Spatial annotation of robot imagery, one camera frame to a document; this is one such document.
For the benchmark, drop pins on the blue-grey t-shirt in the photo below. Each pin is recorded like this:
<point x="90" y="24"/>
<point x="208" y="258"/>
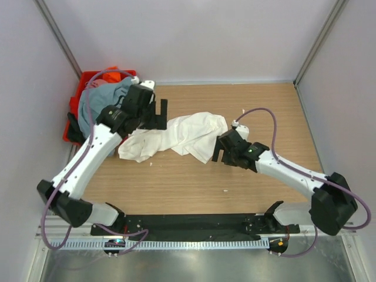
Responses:
<point x="99" y="98"/>

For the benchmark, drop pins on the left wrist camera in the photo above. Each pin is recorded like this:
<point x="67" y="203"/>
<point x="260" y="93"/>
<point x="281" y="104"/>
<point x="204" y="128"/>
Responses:
<point x="150" y="84"/>

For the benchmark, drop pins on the black t-shirt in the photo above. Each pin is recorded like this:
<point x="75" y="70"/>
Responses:
<point x="74" y="133"/>

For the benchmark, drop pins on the aluminium frame rail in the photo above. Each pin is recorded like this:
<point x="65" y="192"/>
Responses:
<point x="56" y="227"/>

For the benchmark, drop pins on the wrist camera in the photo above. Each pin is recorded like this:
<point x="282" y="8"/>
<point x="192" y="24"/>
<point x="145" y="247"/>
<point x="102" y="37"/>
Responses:
<point x="241" y="129"/>
<point x="150" y="84"/>

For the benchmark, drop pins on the aluminium frame post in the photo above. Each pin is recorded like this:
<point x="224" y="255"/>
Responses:
<point x="58" y="35"/>
<point x="320" y="39"/>

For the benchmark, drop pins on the left aluminium frame post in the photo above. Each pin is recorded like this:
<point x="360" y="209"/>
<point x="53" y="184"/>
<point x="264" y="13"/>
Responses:
<point x="58" y="35"/>

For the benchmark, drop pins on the orange t-shirt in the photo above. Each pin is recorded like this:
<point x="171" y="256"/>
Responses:
<point x="112" y="77"/>

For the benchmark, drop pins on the right aluminium frame post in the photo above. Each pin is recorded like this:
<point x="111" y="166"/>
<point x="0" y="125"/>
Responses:
<point x="320" y="39"/>

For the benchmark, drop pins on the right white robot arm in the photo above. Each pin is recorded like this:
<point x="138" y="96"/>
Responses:
<point x="331" y="205"/>

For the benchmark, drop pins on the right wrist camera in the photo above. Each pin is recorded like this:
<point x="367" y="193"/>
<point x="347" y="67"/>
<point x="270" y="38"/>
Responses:
<point x="241" y="129"/>

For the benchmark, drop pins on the white printed t-shirt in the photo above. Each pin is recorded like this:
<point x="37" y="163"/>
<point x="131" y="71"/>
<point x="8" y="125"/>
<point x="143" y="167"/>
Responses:
<point x="186" y="135"/>

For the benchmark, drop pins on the pink t-shirt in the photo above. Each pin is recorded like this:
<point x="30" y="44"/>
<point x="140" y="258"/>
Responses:
<point x="95" y="83"/>

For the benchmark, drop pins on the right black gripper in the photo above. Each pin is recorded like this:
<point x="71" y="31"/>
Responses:
<point x="225" y="158"/>

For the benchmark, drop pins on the slotted cable duct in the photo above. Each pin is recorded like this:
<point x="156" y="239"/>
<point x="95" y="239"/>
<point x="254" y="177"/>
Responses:
<point x="121" y="244"/>

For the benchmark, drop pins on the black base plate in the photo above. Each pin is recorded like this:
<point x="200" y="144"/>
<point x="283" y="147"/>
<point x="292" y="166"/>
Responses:
<point x="203" y="227"/>

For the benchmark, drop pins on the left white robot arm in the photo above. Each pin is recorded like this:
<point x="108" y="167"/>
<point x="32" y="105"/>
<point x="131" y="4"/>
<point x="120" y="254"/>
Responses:
<point x="63" y="194"/>

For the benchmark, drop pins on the red plastic bin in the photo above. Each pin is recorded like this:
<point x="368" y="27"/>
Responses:
<point x="86" y="77"/>

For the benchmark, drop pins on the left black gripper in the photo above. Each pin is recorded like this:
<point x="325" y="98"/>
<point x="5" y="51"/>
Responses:
<point x="152" y="124"/>

